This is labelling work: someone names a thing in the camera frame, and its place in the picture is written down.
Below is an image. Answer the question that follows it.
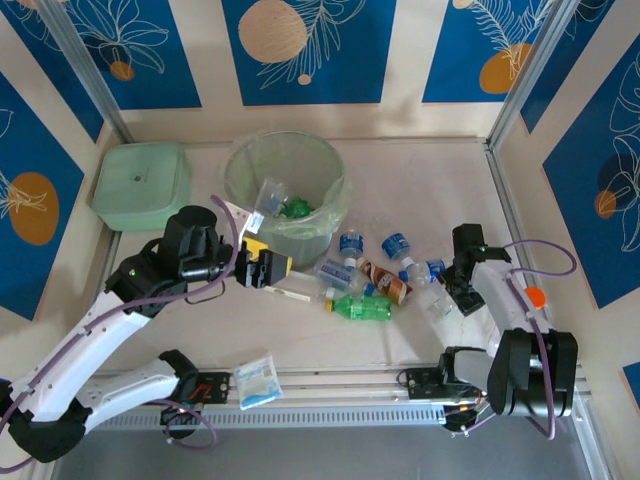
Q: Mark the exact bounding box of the mesh wastebasket with plastic liner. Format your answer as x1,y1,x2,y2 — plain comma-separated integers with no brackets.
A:
217,130,356,241

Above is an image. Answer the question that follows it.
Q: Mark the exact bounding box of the small water bottle blue label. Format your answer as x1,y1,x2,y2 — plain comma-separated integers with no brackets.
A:
381,231,415,266
338,229,367,267

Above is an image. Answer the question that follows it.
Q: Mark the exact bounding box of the black controller board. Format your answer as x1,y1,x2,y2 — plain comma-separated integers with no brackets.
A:
442,394,496,436
159,402,201,441

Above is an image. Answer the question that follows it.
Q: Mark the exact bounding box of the long clear bottle white label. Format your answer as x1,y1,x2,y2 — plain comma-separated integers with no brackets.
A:
262,274,337,305

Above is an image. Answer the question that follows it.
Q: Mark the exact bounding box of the aluminium frame post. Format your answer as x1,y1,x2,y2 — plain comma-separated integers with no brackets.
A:
37,0,135,146
485,0,581,151

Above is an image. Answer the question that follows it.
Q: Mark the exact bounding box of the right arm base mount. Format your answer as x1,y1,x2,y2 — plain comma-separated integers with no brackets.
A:
397,367,496,401

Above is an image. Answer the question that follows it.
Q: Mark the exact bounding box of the clear bottle blue white label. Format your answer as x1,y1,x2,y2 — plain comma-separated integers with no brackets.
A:
314,257,377,297

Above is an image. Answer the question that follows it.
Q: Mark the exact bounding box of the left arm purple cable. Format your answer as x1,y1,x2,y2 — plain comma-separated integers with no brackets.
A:
0,194,239,474

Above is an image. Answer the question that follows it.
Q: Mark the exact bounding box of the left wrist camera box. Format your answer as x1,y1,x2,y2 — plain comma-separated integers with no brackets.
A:
222,198,265,235

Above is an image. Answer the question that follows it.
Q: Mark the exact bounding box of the clear bottle blue cap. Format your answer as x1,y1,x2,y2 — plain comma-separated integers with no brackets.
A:
253,176,290,217

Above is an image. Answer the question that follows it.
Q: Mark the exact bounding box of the aluminium side rail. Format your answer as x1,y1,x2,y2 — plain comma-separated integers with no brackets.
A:
484,142,561,361

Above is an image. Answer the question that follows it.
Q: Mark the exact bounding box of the white blue sachet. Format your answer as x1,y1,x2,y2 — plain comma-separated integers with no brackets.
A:
232,355,284,412

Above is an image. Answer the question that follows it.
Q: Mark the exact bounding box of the clear bottle round blue logo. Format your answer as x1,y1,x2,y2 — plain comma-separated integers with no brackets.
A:
398,256,454,287

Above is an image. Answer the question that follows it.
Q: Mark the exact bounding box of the grey wire mesh bin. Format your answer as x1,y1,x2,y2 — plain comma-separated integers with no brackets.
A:
223,130,347,274

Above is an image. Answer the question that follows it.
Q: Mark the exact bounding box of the brown chocolate drink bottle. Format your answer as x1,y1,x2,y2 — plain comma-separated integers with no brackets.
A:
355,256,414,307

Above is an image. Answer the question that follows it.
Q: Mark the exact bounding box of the green soda bottle yellow cap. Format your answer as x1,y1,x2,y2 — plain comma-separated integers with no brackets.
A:
323,293,394,322
278,196,317,221

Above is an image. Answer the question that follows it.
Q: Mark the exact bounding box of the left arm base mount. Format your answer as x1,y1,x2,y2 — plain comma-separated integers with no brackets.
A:
177,370,232,407

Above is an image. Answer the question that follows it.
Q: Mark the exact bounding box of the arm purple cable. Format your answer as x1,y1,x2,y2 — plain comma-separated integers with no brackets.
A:
0,194,239,474
447,238,576,441

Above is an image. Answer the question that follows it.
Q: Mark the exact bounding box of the slotted grey cable duct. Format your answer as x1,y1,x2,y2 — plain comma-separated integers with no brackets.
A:
62,407,586,432

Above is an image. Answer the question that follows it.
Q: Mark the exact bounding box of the aluminium frame rail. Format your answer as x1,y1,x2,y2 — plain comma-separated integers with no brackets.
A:
42,362,594,414

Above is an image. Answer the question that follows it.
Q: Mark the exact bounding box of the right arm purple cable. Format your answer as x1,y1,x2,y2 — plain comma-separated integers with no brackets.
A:
447,238,576,441

